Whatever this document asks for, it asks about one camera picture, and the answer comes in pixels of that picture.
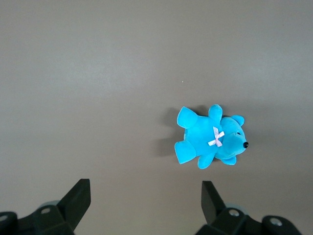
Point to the blue teddy bear plush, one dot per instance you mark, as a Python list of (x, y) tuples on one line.
[(203, 137)]

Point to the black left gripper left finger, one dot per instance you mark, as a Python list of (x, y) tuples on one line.
[(75, 203)]

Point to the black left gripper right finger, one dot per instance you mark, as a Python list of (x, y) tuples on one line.
[(212, 203)]

